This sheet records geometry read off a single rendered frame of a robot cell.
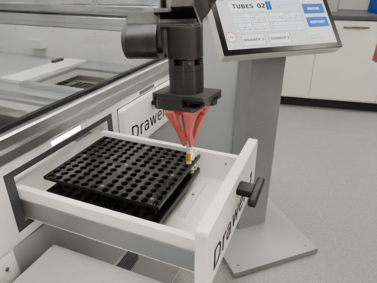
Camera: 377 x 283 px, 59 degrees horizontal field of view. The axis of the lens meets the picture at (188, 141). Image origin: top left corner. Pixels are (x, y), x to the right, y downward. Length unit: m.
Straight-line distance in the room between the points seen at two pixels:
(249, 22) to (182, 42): 0.82
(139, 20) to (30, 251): 0.45
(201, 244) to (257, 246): 1.30
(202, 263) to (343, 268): 1.38
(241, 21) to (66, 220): 0.97
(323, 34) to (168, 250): 1.16
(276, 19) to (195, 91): 0.89
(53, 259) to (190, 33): 0.45
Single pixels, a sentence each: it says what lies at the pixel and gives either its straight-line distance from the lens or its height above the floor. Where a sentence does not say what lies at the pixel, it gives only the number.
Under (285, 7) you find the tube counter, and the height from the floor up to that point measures 1.10.
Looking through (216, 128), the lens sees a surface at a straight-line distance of 2.39.
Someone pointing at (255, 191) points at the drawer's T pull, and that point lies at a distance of 0.53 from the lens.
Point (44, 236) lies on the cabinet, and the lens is 0.70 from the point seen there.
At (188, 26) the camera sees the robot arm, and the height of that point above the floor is 1.14.
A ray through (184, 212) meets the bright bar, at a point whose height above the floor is 0.85.
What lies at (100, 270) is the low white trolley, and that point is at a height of 0.76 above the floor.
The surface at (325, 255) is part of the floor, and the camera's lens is 1.82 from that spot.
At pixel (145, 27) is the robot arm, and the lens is 0.55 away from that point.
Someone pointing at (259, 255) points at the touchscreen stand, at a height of 0.03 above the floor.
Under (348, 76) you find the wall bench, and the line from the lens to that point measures 3.60.
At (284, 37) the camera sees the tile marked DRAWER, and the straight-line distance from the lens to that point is 1.36.
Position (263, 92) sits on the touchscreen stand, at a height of 0.77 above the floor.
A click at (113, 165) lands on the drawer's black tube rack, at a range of 0.62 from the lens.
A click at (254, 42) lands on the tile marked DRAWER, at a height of 0.99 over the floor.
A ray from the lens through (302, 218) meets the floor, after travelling 2.01.
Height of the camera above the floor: 1.21
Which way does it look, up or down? 26 degrees down
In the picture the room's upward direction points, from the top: straight up
